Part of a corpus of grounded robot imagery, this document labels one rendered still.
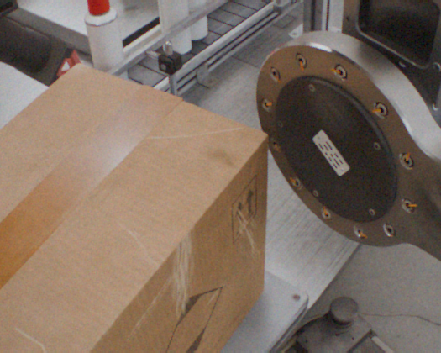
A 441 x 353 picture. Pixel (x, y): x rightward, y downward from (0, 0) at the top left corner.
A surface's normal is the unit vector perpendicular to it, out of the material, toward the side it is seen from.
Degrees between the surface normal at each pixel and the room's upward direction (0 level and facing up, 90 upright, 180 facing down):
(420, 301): 0
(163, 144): 0
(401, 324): 0
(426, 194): 90
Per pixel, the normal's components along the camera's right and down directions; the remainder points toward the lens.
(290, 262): -0.05, -0.68
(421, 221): -0.77, 0.50
